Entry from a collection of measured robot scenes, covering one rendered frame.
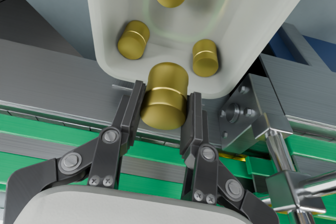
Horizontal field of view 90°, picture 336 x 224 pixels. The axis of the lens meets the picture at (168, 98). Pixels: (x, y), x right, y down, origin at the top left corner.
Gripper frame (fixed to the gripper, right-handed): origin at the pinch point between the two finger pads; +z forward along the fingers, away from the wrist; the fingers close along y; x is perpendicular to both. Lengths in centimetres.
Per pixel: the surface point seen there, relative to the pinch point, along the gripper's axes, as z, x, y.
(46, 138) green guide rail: 2.3, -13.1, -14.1
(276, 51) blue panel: 23.1, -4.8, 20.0
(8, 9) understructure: 59, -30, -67
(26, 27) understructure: 50, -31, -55
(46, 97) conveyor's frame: 7.4, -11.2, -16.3
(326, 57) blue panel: 26.2, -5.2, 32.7
